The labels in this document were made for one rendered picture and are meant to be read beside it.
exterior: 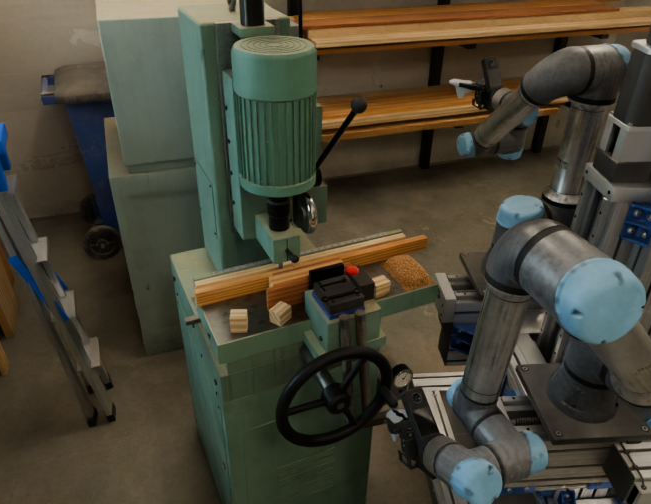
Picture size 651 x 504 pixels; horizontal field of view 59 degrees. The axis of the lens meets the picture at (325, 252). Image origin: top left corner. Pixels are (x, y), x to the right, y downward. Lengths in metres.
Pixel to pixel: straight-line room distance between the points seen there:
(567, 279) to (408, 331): 1.95
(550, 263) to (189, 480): 1.65
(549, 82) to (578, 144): 0.21
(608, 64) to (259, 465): 1.36
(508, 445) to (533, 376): 0.36
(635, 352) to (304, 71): 0.78
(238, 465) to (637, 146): 1.24
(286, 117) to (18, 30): 2.51
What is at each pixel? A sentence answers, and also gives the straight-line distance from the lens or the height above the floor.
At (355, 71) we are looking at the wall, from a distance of 3.90.
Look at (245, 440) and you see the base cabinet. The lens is 1.59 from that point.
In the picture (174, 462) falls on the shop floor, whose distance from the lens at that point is 2.28.
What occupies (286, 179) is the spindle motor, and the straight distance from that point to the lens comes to 1.25.
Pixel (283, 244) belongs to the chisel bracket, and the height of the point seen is 1.05.
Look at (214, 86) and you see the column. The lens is 1.42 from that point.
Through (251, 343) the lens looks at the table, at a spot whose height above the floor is 0.88.
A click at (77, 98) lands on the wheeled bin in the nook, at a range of 2.96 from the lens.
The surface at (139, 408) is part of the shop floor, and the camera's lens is 2.48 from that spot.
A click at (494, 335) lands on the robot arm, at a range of 1.05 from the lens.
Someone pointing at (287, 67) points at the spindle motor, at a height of 1.48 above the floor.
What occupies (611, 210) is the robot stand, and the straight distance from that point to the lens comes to 1.40.
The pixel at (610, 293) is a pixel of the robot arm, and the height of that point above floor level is 1.33.
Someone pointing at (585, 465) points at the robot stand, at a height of 0.65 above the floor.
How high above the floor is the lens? 1.79
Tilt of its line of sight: 33 degrees down
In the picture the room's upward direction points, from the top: 1 degrees clockwise
